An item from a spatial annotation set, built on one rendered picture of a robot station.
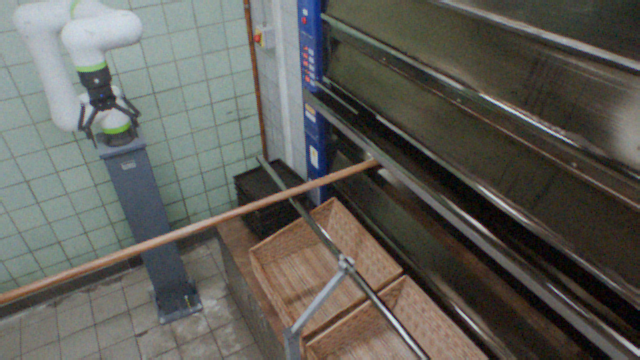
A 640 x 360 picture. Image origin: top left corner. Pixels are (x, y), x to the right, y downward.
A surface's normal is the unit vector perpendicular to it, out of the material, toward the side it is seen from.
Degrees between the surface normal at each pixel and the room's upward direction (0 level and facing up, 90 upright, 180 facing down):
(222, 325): 0
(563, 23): 90
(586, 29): 90
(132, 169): 90
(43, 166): 90
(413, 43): 70
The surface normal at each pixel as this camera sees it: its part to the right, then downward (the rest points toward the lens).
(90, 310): -0.04, -0.79
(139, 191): 0.43, 0.54
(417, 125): -0.83, 0.03
